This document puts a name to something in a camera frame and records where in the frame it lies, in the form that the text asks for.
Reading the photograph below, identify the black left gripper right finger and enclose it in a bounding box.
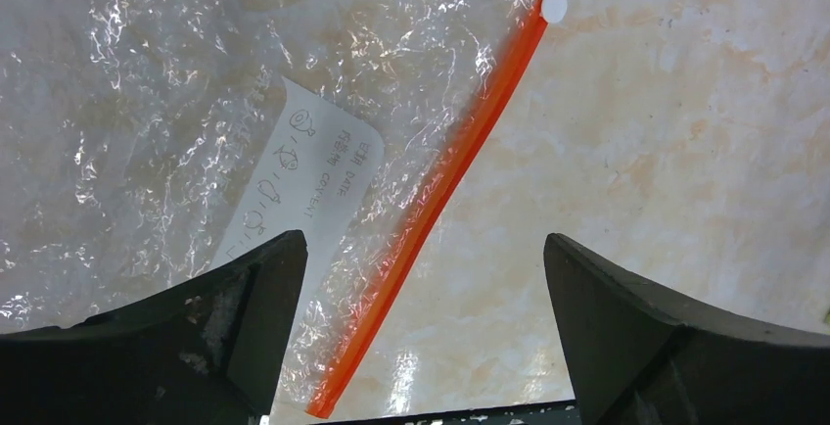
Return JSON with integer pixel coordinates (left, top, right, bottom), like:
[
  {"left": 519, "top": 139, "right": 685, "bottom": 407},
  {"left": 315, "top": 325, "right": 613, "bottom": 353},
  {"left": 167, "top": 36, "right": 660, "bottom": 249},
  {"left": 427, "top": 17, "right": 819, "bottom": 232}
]
[{"left": 543, "top": 233, "right": 829, "bottom": 424}]

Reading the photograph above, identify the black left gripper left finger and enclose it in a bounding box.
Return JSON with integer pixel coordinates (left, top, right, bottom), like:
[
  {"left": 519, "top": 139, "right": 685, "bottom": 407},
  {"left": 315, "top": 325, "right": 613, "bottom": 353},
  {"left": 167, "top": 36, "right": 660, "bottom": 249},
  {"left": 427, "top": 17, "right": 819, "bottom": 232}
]
[{"left": 1, "top": 230, "right": 308, "bottom": 424}]

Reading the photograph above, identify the clear zip bag orange zipper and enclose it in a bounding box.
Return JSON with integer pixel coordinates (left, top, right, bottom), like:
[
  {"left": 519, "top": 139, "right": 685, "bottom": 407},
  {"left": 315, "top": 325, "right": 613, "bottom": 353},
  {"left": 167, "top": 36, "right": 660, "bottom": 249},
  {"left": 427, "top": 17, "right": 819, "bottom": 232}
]
[{"left": 1, "top": 0, "right": 538, "bottom": 411}]

